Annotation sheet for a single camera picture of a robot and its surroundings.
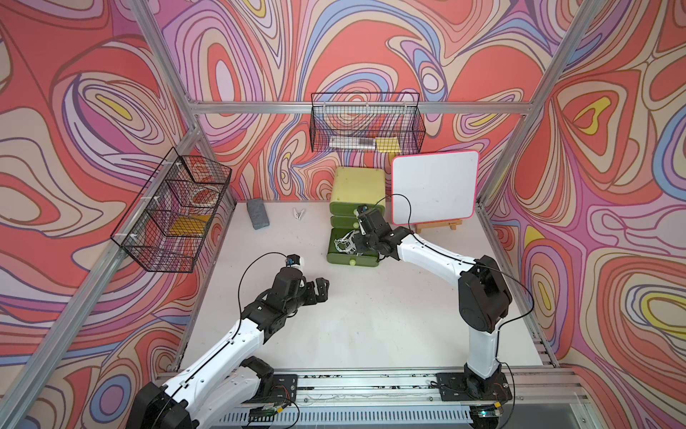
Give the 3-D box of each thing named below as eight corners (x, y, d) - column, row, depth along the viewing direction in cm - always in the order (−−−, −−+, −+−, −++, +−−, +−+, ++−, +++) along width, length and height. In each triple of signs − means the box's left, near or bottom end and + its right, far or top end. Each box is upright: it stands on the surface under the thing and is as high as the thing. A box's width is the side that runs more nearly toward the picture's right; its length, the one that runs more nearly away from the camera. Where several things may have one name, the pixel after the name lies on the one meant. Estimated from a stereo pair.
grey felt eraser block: (253, 230, 112) (251, 226, 110) (247, 204, 122) (246, 200, 120) (270, 225, 114) (269, 221, 112) (263, 200, 124) (261, 196, 122)
